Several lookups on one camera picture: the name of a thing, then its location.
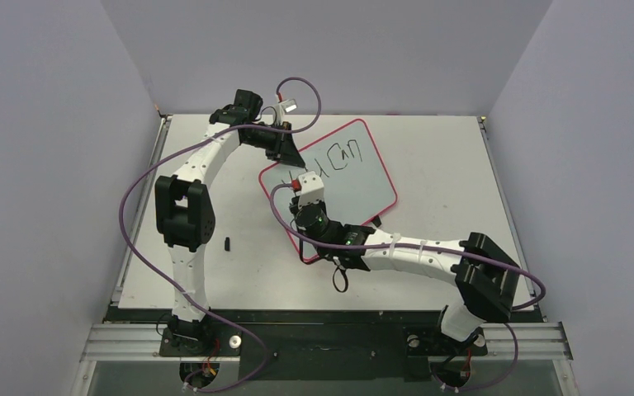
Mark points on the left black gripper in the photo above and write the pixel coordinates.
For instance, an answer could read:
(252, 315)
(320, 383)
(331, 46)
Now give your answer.
(284, 150)

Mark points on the red framed whiteboard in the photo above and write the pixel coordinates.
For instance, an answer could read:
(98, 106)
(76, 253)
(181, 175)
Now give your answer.
(357, 184)

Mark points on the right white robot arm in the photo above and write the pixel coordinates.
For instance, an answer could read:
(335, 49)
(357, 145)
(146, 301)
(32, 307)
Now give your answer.
(484, 274)

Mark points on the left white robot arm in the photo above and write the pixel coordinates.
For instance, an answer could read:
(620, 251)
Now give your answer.
(184, 213)

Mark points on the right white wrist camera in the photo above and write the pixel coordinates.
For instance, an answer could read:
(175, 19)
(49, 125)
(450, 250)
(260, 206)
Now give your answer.
(309, 189)

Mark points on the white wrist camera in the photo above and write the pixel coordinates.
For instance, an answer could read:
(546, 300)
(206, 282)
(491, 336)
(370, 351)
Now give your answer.
(286, 106)
(309, 189)

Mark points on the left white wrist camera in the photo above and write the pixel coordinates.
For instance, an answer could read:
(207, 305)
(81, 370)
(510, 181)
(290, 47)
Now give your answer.
(286, 106)

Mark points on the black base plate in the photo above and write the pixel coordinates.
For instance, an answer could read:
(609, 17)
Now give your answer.
(454, 362)

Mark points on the aluminium frame rail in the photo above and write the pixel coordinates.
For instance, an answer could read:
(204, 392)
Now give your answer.
(147, 342)

